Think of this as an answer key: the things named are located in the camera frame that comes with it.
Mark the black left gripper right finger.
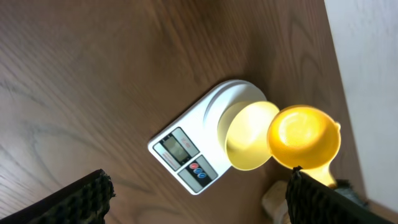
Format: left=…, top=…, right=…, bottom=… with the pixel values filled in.
left=285, top=166, right=391, bottom=224

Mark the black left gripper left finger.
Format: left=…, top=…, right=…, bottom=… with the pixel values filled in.
left=1, top=169, right=116, bottom=224

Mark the yellow measuring scoop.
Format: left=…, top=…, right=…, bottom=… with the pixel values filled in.
left=267, top=105, right=341, bottom=188

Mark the pale yellow bowl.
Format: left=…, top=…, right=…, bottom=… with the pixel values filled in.
left=218, top=101, right=279, bottom=171

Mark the white digital kitchen scale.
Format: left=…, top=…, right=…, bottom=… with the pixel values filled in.
left=147, top=80, right=266, bottom=195

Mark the clear plastic container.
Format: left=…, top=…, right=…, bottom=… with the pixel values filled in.
left=262, top=180, right=291, bottom=224

